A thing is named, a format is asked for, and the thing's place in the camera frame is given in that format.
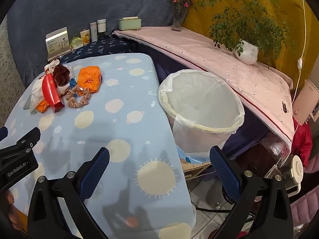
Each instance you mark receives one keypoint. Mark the red sleeved paper cup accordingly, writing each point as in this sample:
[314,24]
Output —
[49,89]

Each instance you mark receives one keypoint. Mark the dark red velvet scrunchie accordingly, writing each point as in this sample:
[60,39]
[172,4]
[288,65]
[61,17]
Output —
[61,76]

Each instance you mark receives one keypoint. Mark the white box with plant print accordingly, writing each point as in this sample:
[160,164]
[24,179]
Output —
[57,43]

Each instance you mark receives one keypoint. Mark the small blue clip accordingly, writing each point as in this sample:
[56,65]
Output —
[72,81]

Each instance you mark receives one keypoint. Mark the pink padded jacket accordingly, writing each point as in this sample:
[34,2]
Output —
[304,204]

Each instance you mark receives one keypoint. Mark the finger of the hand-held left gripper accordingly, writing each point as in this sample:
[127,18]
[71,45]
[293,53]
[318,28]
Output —
[27,139]
[3,133]

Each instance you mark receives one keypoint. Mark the grey-blue backdrop cloth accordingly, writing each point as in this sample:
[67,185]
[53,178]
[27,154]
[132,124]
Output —
[87,2]

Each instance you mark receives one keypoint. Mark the green tissue box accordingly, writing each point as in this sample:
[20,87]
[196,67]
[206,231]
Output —
[129,23]

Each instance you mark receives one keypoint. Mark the glass vase with pink flowers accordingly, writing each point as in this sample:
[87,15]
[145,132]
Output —
[179,15]

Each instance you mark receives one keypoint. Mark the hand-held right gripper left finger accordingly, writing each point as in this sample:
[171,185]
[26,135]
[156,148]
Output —
[96,174]

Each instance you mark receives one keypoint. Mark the orange plastic bag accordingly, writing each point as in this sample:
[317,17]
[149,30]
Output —
[89,78]
[43,106]

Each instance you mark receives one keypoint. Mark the green plant in white pot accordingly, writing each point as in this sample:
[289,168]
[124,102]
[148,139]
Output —
[245,51]

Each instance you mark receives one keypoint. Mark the beige patterned scrunchie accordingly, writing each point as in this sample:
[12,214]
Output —
[76,100]

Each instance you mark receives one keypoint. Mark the red garment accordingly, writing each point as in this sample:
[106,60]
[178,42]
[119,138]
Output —
[302,142]

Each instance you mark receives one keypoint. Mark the white tube bottle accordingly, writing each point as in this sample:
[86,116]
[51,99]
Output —
[93,31]

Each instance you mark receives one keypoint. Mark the navy floral cloth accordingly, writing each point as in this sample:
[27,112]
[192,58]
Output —
[99,47]

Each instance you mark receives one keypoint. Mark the white lined wastebasket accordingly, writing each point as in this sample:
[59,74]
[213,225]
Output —
[199,99]

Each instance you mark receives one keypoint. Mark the blue planet print blanket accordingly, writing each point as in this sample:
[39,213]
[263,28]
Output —
[99,129]

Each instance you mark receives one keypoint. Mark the person's left hand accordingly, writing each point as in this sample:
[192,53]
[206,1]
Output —
[16,216]

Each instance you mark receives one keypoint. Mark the white cloth glove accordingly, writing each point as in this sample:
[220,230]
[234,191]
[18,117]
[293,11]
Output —
[37,89]
[51,66]

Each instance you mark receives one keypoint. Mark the white round lidded jar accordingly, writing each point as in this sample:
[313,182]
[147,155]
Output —
[296,171]

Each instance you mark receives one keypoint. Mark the small green packet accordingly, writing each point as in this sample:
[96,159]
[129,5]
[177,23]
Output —
[76,42]

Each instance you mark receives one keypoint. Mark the white appliance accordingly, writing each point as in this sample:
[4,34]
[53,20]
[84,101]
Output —
[305,102]

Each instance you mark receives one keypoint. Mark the pink spotted sheet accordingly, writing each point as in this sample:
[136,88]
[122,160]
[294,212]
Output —
[224,62]

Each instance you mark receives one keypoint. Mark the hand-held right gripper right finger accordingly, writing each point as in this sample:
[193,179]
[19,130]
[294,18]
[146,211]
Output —
[225,174]

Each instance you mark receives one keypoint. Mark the white cylindrical jar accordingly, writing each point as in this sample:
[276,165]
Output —
[101,25]

